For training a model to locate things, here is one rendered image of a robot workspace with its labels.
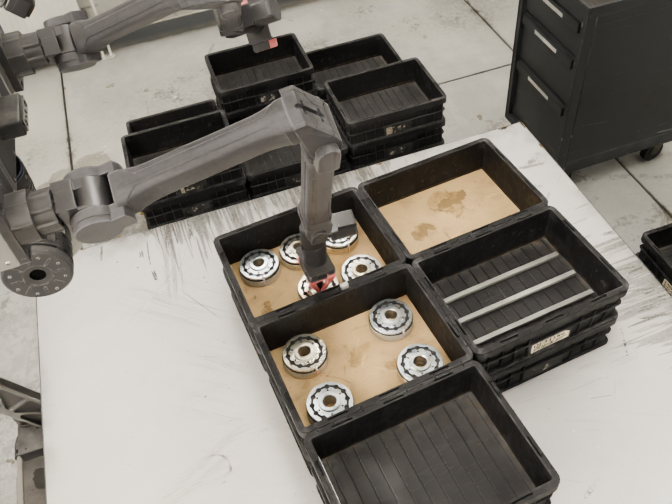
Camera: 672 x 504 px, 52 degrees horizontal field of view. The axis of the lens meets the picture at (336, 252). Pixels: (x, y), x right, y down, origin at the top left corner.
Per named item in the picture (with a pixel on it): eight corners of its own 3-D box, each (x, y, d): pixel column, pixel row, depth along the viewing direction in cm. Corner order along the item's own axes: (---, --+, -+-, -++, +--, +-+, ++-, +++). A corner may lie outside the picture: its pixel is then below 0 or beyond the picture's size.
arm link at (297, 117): (308, 64, 105) (329, 119, 101) (329, 105, 117) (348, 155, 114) (50, 179, 110) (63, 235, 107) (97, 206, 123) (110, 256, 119)
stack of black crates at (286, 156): (261, 239, 280) (246, 177, 255) (244, 192, 300) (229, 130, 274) (354, 211, 286) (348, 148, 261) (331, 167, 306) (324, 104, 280)
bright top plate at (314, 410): (318, 432, 144) (318, 431, 144) (299, 394, 151) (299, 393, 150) (361, 412, 147) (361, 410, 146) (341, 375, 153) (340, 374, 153)
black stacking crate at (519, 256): (473, 385, 154) (476, 357, 145) (410, 292, 172) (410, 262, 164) (620, 318, 162) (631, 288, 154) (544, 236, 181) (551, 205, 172)
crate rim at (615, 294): (476, 363, 146) (476, 357, 145) (409, 267, 165) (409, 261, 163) (630, 293, 155) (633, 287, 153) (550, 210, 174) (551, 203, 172)
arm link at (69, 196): (38, 186, 107) (45, 216, 105) (104, 168, 109) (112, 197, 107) (58, 210, 116) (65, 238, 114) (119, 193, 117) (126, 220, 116)
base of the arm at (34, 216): (21, 230, 115) (-13, 177, 106) (70, 216, 116) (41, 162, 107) (22, 267, 109) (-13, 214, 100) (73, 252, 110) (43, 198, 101)
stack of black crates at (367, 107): (355, 211, 286) (347, 125, 252) (332, 167, 305) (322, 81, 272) (444, 185, 292) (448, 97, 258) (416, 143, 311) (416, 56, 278)
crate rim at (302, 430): (302, 441, 138) (300, 436, 136) (252, 331, 157) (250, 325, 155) (475, 363, 146) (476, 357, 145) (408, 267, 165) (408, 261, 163)
